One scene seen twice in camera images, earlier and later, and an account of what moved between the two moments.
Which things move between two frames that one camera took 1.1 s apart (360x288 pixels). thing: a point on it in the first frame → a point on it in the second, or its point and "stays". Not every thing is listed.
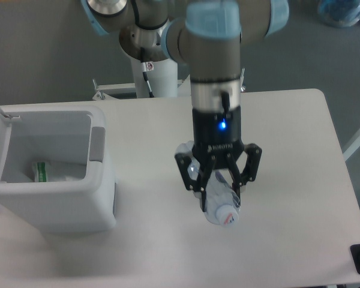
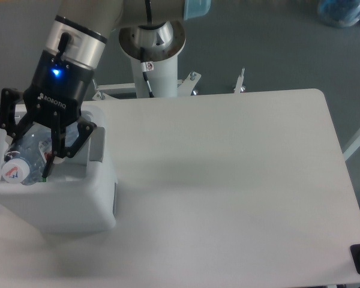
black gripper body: x=218 y=134 → x=59 y=89
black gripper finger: x=189 y=182 → x=7 y=119
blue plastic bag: x=345 y=13 stays
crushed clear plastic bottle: x=222 y=200 → x=26 y=158
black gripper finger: x=250 y=170 → x=85 y=130
